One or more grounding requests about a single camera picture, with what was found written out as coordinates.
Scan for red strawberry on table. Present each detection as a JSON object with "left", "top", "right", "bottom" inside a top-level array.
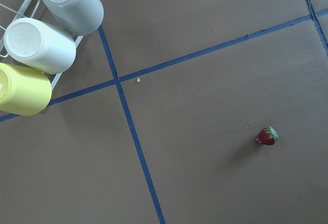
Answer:
[{"left": 256, "top": 126, "right": 279, "bottom": 146}]

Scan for white cup on rack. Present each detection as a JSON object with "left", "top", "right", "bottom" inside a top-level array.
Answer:
[{"left": 4, "top": 17, "right": 76, "bottom": 74}]

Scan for yellow cup on rack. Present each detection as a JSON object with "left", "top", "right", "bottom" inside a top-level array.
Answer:
[{"left": 1, "top": 63, "right": 52, "bottom": 116}]

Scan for grey cup on rack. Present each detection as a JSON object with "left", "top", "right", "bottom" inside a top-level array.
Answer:
[{"left": 42, "top": 0, "right": 104, "bottom": 36}]

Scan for white wire cup rack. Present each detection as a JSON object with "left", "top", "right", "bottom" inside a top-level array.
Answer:
[{"left": 1, "top": 0, "right": 84, "bottom": 90}]

